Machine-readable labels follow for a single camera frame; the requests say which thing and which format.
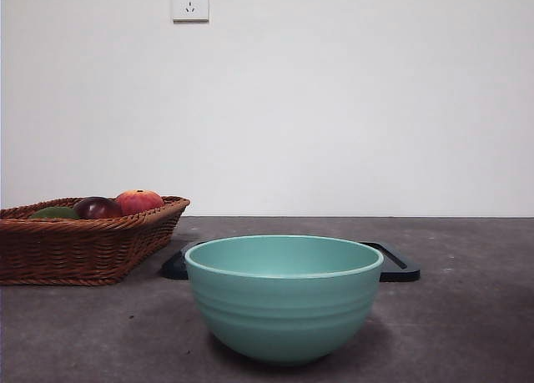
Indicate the black rectangular tray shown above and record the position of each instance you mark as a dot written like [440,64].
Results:
[400,273]

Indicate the teal ceramic bowl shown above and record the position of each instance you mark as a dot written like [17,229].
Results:
[283,308]

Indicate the red yellow apple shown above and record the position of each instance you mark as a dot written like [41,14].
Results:
[139,201]

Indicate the dark red apple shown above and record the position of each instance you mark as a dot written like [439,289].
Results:
[98,208]

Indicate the brown wicker basket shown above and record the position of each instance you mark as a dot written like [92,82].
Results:
[75,249]

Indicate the white wall socket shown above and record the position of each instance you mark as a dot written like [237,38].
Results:
[190,3]

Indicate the green avocado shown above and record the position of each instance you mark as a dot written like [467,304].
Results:
[54,213]

